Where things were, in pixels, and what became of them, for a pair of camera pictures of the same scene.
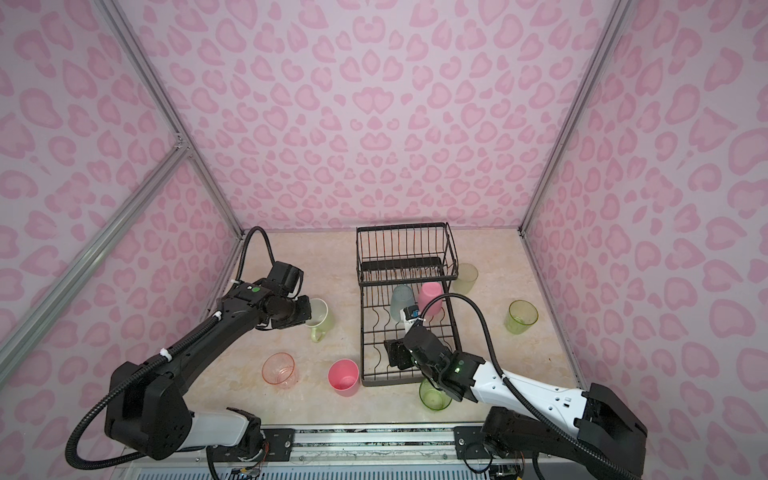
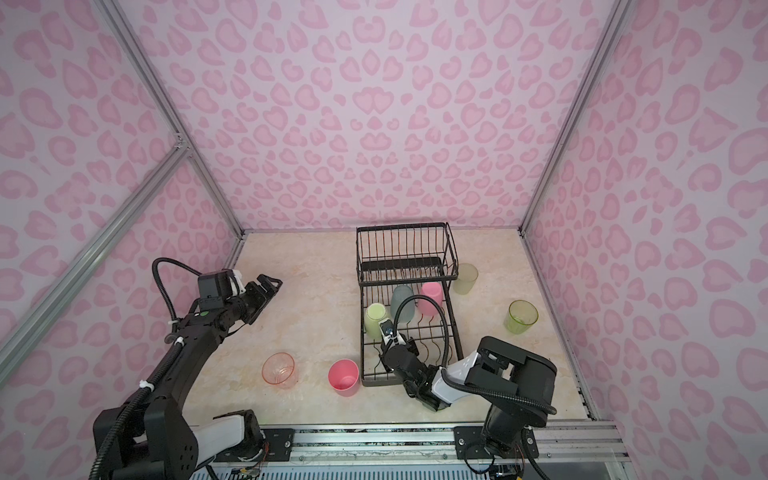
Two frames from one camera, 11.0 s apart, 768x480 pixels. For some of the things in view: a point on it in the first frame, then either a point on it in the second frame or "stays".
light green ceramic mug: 321,320 to 375,311
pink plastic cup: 428,292 stays
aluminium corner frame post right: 608,33 stays
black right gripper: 396,350 stays
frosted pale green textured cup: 467,275 stays
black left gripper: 304,300 to 261,298
